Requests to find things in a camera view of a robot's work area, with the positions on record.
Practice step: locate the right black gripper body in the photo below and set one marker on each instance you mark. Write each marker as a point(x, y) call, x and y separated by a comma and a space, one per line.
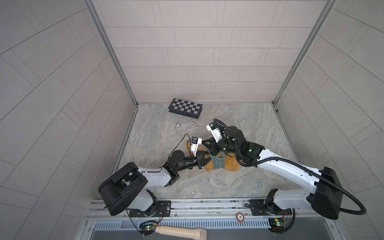
point(222, 145)

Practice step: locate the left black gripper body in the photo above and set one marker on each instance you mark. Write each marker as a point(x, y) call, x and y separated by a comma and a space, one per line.
point(197, 157)

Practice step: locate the grey-green teddy sweater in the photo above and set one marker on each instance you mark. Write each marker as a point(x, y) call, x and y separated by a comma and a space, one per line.
point(218, 161)

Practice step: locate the tan teddy bear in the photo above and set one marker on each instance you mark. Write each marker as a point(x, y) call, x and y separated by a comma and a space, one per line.
point(230, 165)

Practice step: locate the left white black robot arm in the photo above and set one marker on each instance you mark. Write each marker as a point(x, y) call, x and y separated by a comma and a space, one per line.
point(128, 188)

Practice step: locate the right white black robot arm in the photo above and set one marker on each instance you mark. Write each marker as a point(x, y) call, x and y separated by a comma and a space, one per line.
point(313, 194)

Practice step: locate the folded black white chessboard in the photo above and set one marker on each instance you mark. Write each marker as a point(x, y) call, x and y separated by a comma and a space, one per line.
point(185, 108)

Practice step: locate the round red white sticker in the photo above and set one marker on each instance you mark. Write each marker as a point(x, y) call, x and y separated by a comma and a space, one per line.
point(240, 217)

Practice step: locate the left green circuit board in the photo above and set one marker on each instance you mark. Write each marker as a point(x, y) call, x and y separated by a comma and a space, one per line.
point(147, 228)

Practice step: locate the green circuit board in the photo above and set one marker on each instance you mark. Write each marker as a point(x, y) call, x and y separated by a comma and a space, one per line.
point(276, 225)
point(147, 228)

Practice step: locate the right green circuit board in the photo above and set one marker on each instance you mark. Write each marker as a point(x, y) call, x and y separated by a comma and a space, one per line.
point(276, 225)

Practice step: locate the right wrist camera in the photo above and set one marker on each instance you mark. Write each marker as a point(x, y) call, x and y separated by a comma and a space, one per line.
point(215, 129)

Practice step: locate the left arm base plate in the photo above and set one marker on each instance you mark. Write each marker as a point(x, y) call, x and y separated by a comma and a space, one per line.
point(162, 209)

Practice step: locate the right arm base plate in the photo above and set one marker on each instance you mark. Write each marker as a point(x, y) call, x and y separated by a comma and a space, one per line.
point(260, 208)

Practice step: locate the beige wooden handle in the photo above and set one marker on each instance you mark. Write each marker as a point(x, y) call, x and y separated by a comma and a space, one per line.
point(193, 234)

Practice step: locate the aluminium mounting rail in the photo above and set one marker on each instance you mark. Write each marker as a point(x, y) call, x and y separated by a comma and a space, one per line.
point(201, 213)

